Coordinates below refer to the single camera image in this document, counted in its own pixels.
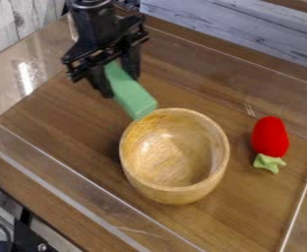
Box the red plush strawberry toy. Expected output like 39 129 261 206
251 116 290 174

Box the brown wooden bowl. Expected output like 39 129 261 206
119 108 230 205

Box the black cable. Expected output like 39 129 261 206
0 220 16 252

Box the green rectangular block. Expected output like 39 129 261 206
106 61 158 120

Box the black metal table bracket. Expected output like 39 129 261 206
12 209 59 252

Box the clear acrylic tray wall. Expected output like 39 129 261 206
0 19 307 252

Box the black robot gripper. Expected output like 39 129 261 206
61 0 148 98

